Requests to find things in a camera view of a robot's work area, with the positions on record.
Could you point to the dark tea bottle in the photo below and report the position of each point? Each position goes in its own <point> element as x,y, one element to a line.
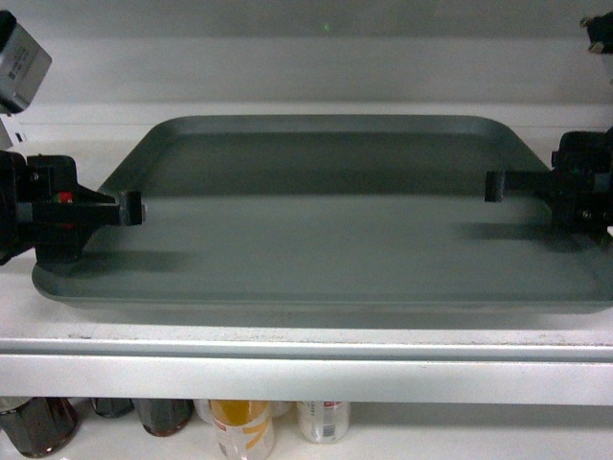
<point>163,417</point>
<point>38,426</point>

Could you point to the orange juice bottle right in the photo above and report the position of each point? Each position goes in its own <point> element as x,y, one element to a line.
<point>323,422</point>

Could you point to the dark tea bottle middle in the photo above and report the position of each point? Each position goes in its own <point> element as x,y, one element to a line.
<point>163,417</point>

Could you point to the dark tea bottle front left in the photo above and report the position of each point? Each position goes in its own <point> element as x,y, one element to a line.
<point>38,426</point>

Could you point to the white upper shelf board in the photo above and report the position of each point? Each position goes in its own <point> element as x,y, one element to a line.
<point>51,349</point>

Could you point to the orange juice bottle front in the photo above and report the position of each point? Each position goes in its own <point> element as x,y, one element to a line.
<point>244,429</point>

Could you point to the grey silver serving tray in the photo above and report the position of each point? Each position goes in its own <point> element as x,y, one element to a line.
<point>332,214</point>

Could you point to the orange juice bottle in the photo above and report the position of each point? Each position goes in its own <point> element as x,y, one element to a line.
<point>323,422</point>
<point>244,429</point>

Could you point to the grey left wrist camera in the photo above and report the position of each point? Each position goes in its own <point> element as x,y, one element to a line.
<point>24,65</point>

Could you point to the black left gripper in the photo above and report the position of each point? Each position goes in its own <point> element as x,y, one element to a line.
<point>43,207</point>

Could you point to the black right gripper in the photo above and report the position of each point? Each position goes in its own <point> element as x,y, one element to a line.
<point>582,196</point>

